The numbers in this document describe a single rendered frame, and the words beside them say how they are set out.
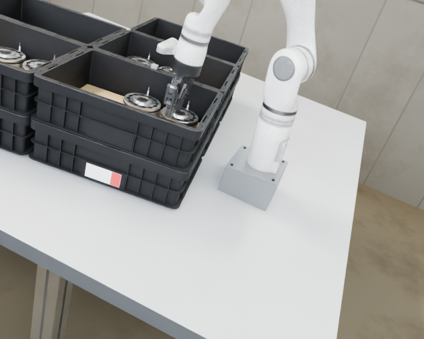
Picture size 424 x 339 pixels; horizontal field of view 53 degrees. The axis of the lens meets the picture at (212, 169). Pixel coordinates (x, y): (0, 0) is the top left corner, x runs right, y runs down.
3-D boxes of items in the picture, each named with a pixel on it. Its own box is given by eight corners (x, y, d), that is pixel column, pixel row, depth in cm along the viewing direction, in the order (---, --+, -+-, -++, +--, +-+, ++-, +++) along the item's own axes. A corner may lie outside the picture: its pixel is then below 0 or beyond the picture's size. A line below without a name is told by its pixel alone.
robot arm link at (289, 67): (305, 56, 98) (284, 124, 106) (323, 52, 104) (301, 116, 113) (271, 43, 102) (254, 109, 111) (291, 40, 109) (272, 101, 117)
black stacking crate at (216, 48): (239, 76, 177) (248, 49, 172) (228, 98, 151) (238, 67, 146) (150, 46, 179) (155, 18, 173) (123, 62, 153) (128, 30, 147)
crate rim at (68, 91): (221, 100, 120) (224, 92, 119) (198, 142, 94) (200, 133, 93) (89, 54, 122) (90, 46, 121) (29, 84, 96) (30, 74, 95)
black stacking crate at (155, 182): (202, 161, 131) (213, 127, 125) (176, 215, 104) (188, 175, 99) (80, 119, 132) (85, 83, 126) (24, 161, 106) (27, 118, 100)
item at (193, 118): (202, 116, 120) (203, 115, 119) (190, 128, 111) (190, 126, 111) (169, 104, 121) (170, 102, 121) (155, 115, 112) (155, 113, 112)
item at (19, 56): (33, 58, 122) (33, 56, 121) (7, 65, 113) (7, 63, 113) (3, 46, 123) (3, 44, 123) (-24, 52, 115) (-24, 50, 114)
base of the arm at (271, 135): (281, 161, 123) (299, 107, 114) (274, 176, 115) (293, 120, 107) (251, 151, 125) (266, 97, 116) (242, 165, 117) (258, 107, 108)
